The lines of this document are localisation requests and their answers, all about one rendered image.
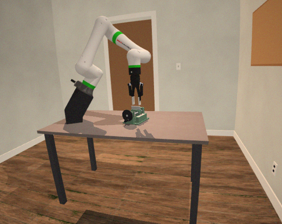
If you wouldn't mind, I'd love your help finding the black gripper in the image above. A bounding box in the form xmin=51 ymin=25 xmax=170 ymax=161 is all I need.
xmin=127 ymin=75 xmax=143 ymax=105

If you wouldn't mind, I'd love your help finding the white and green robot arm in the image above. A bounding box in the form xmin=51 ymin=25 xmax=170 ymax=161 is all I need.
xmin=71 ymin=16 xmax=151 ymax=96

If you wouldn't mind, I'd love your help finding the green clamp slide with handwheel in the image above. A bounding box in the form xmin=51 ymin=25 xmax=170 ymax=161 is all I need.
xmin=122 ymin=106 xmax=149 ymax=125

